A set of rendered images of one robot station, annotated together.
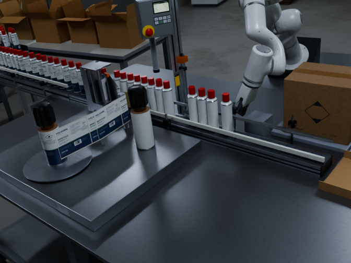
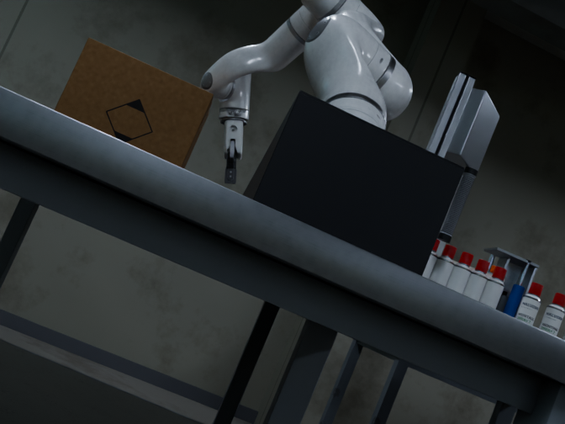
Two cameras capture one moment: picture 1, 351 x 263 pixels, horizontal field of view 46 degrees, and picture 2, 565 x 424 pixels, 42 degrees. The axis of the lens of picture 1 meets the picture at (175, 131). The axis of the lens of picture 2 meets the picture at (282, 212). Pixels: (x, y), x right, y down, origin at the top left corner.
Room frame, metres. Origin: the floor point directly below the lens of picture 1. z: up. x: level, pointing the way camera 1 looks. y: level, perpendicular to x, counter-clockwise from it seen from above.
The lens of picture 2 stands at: (3.21, -1.65, 0.76)
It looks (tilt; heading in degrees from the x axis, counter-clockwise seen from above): 6 degrees up; 134
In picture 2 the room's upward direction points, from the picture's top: 23 degrees clockwise
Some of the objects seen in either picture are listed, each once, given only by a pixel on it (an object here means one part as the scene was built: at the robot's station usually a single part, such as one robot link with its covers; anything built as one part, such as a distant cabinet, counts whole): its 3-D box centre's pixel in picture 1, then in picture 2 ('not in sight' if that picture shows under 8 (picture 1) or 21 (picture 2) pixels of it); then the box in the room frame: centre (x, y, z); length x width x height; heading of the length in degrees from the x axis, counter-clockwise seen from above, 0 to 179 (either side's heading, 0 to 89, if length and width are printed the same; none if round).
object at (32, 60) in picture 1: (35, 67); not in sight; (2.79, 0.90, 0.98); 0.05 x 0.05 x 0.20
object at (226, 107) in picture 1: (226, 114); not in sight; (1.71, -0.24, 0.98); 0.05 x 0.05 x 0.20
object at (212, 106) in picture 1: (212, 110); not in sight; (1.76, -0.19, 0.98); 0.05 x 0.05 x 0.20
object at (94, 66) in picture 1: (95, 65); (510, 257); (2.17, 0.39, 1.14); 0.14 x 0.11 x 0.01; 47
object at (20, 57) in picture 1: (23, 64); not in sight; (2.89, 1.01, 0.98); 0.05 x 0.05 x 0.20
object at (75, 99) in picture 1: (172, 122); not in sight; (1.95, 0.01, 0.85); 1.65 x 0.11 x 0.05; 47
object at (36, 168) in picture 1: (58, 162); not in sight; (1.63, 0.55, 0.89); 0.31 x 0.31 x 0.01
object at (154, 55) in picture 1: (153, 52); (457, 204); (2.13, 0.06, 1.18); 0.04 x 0.04 x 0.21
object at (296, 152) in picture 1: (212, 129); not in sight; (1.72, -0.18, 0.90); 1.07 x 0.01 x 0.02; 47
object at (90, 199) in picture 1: (92, 155); not in sight; (1.71, 0.40, 0.86); 0.80 x 0.67 x 0.05; 47
